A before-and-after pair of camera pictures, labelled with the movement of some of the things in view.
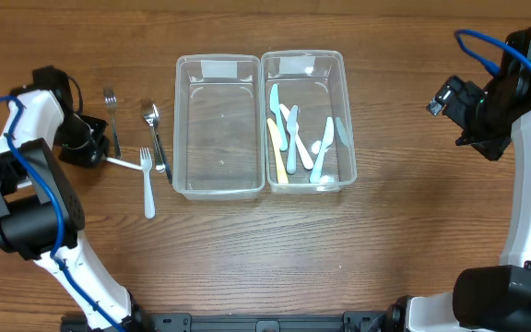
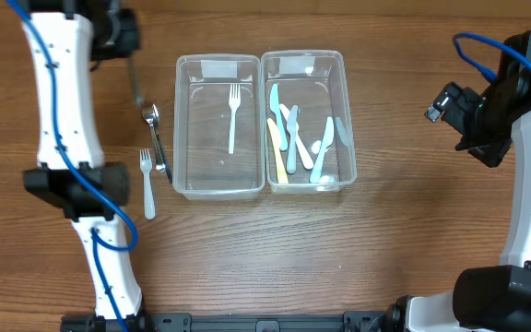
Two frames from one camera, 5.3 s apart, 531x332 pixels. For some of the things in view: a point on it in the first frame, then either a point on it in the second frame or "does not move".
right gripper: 477,139 does not move
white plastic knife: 303,153 does not move
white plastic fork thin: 123,163 -> 234,102
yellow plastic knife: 277,151 does not move
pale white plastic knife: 292,125 does not move
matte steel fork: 111,101 -> 134,71
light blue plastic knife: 325,141 does not move
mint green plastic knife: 275,104 does not move
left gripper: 87,144 -> 135,86
